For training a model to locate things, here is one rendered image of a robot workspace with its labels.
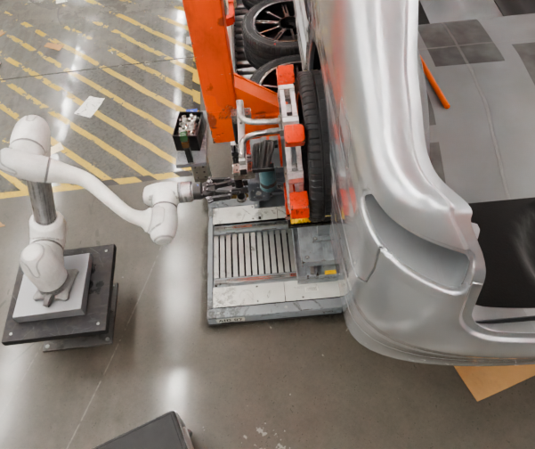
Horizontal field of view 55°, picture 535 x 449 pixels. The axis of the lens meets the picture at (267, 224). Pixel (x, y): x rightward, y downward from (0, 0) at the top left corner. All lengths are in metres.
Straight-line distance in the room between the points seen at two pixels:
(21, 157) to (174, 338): 1.23
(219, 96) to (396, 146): 1.57
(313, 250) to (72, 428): 1.47
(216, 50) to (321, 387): 1.67
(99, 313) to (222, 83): 1.26
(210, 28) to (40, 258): 1.28
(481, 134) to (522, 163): 0.19
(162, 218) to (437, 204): 1.25
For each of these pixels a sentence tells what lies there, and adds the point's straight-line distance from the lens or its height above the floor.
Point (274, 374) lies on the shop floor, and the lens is 2.64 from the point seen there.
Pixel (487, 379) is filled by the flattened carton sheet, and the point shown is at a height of 0.01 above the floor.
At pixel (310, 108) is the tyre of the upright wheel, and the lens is 2.01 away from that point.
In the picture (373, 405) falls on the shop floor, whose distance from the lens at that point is 2.61.
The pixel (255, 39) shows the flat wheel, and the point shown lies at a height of 0.50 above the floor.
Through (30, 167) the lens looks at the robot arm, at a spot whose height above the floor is 1.12.
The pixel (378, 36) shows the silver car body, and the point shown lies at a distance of 1.38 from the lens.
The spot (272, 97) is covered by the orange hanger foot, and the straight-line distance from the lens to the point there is 2.76.
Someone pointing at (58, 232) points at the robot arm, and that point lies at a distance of 2.64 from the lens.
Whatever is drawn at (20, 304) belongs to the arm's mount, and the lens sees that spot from 2.77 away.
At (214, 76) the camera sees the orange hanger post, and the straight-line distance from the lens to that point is 2.55.
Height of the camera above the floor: 2.48
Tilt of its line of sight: 53 degrees down
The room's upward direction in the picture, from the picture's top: 7 degrees counter-clockwise
